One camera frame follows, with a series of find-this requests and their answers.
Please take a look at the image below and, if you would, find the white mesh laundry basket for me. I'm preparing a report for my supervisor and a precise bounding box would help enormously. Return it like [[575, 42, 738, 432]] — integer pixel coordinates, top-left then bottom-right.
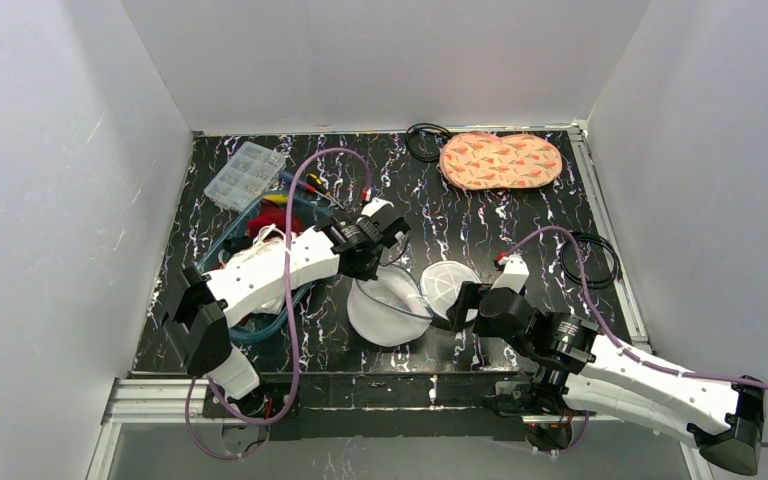
[[347, 261, 479, 347]]

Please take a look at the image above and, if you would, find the dark red bra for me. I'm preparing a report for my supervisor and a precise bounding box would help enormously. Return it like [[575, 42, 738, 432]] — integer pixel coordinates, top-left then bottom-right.
[[245, 196, 304, 239]]

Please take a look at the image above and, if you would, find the teal plastic bin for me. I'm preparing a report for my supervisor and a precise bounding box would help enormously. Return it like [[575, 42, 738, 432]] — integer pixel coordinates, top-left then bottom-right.
[[196, 190, 332, 345]]

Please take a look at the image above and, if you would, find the strawberry print mesh laundry bag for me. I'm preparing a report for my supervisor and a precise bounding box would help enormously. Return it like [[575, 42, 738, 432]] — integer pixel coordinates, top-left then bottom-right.
[[439, 131, 563, 191]]

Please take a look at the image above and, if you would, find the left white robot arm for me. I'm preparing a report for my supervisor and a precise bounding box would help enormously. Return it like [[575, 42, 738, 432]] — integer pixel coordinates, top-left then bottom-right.
[[161, 199, 411, 400]]

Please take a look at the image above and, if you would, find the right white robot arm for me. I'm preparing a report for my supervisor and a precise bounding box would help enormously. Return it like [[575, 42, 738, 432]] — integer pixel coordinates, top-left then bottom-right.
[[446, 282, 765, 476]]

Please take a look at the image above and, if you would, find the clear plastic screw organizer box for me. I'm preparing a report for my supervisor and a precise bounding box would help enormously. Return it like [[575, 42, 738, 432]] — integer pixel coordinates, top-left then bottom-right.
[[204, 141, 287, 212]]

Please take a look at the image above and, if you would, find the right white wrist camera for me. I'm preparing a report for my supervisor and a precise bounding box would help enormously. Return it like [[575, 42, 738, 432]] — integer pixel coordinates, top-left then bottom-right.
[[492, 254, 530, 294]]

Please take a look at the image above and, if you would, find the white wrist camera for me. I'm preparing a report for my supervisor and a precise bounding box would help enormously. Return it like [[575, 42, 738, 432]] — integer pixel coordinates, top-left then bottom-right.
[[361, 198, 393, 217], [492, 254, 530, 294]]

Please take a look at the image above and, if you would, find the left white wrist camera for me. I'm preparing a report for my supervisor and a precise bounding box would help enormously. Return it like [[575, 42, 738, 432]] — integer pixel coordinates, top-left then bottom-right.
[[361, 198, 393, 217]]

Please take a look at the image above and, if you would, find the yellow handled screwdriver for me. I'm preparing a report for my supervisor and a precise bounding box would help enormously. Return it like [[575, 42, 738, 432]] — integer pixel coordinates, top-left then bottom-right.
[[261, 173, 346, 210]]

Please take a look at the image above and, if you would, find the blue red handled screwdriver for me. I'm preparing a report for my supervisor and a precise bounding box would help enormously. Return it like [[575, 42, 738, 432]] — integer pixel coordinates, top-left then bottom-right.
[[278, 170, 316, 193]]

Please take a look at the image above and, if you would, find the black cable coil at right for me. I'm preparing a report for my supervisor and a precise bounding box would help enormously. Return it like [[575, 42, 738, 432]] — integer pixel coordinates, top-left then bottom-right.
[[560, 231, 621, 290]]

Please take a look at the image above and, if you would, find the black cable coil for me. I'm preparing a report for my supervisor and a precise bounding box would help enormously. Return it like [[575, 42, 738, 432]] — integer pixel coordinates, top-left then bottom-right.
[[560, 231, 621, 290], [404, 123, 455, 164]]

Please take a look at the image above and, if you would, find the aluminium frame rail right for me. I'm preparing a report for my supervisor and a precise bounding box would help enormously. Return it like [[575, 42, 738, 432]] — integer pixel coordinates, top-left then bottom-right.
[[568, 119, 652, 353]]

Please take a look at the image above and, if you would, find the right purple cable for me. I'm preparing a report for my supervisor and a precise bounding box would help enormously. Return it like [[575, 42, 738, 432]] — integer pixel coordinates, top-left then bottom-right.
[[495, 225, 768, 458]]

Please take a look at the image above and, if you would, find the purple cable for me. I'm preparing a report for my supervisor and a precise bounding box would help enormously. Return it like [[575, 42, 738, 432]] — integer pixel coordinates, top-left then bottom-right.
[[183, 147, 375, 462], [495, 225, 768, 458]]

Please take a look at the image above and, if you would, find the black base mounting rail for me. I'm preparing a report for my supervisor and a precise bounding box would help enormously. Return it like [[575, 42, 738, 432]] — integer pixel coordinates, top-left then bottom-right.
[[231, 372, 584, 447]]

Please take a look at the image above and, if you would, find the black cable coil at back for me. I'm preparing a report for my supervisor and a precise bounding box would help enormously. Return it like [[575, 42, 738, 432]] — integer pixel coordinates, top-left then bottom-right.
[[404, 123, 455, 164]]

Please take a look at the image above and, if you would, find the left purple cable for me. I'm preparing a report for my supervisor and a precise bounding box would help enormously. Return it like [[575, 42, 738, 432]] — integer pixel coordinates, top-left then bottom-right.
[[183, 147, 375, 462]]

